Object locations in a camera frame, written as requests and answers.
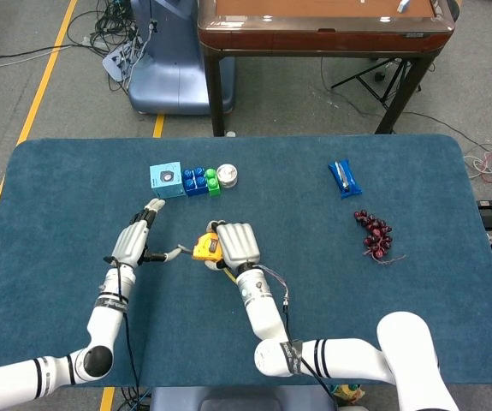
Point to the dark red grape bunch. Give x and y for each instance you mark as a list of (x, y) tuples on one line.
[(376, 236)]

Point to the single light blue mahjong tile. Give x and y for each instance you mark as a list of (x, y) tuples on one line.
[(404, 5)]

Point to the clear round jar white lid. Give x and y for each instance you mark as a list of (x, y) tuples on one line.
[(227, 174)]

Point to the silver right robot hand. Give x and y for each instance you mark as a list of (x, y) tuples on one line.
[(239, 244)]

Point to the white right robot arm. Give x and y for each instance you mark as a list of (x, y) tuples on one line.
[(267, 317)]

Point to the black tripod stand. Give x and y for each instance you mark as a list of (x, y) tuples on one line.
[(378, 81)]

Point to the grey floor power strip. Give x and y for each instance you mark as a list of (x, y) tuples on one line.
[(119, 62)]

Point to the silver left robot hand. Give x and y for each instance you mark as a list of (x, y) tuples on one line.
[(130, 242)]

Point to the blue-grey own robot base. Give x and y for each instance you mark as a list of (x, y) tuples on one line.
[(237, 400)]

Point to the blue toy building block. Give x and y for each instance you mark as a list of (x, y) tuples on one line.
[(194, 185)]

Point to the green toy building block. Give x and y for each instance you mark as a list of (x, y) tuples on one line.
[(215, 187)]

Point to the brown wooden mahjong table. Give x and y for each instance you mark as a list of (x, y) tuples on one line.
[(314, 36)]

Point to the light blue cardboard box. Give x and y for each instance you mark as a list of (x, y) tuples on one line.
[(166, 179)]

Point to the blue snack packet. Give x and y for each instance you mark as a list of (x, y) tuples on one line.
[(344, 180)]

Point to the blue felt table cover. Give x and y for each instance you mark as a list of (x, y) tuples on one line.
[(57, 214)]

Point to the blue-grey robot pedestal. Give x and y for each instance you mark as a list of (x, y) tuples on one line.
[(173, 64)]

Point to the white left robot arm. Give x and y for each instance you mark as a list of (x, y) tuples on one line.
[(104, 325)]

